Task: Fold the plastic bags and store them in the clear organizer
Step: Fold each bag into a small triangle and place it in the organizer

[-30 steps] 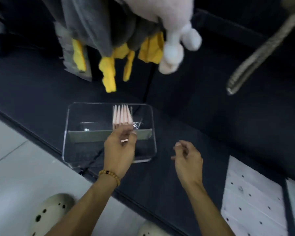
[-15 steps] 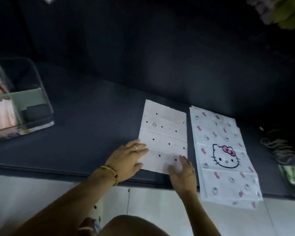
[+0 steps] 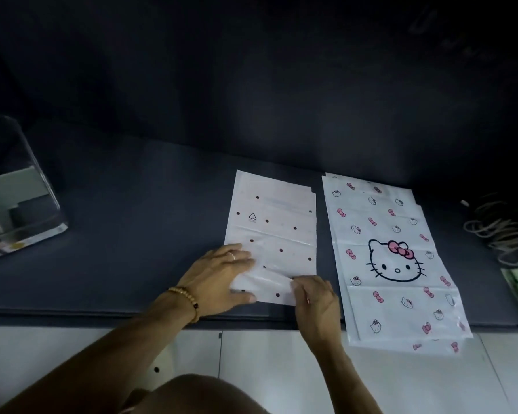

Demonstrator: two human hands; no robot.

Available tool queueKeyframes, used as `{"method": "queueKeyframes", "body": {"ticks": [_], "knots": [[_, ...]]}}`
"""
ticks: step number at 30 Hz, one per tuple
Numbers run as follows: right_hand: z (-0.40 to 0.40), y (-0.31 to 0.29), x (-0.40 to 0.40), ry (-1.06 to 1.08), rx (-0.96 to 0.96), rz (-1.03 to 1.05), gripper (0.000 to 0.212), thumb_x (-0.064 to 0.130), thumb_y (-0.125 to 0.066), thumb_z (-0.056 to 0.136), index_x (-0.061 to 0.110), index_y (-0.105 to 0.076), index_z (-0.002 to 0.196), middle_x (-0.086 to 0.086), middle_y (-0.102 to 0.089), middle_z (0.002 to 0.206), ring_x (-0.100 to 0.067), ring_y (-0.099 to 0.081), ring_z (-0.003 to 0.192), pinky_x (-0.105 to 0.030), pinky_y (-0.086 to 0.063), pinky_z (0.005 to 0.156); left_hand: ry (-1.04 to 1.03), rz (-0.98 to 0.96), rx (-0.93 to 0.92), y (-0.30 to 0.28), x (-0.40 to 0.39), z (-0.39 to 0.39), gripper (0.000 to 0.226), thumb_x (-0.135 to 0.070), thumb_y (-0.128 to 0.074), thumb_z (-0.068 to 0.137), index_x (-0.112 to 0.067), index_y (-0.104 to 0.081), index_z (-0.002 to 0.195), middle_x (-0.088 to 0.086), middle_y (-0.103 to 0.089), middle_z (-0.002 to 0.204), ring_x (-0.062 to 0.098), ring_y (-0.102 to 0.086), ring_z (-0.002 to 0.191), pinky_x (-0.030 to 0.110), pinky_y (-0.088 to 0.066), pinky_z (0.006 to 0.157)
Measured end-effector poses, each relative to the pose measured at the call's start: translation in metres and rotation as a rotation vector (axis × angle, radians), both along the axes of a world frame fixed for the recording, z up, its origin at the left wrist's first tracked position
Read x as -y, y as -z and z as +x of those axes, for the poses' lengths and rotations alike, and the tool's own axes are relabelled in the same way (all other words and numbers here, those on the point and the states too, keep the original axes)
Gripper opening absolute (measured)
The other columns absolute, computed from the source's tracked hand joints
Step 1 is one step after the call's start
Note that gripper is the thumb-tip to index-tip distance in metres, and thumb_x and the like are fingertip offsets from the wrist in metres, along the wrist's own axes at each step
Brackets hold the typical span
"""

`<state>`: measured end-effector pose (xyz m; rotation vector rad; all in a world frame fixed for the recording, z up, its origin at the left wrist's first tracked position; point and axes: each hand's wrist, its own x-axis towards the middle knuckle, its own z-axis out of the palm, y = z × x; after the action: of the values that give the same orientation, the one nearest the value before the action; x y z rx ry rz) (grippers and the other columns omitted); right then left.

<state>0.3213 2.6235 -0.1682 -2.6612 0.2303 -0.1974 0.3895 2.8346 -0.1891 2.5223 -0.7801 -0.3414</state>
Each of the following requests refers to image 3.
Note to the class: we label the person's right leg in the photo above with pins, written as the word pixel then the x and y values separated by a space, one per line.
pixel 198 396

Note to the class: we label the stack of kitty bags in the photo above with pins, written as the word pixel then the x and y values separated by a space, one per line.
pixel 431 345

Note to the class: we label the person's left hand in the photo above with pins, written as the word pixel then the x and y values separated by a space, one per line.
pixel 211 284

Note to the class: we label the person's right forearm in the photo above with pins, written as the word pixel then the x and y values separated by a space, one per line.
pixel 349 383

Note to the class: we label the dark blue sofa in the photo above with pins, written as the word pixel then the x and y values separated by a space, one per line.
pixel 112 211

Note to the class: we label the person's right hand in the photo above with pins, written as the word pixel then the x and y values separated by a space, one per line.
pixel 321 314

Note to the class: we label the person's left forearm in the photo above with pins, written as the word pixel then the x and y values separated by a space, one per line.
pixel 95 362

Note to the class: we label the white dotted packaging bag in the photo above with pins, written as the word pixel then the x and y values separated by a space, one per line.
pixel 263 284

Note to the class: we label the clear plastic organizer box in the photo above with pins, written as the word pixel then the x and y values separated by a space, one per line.
pixel 8 185

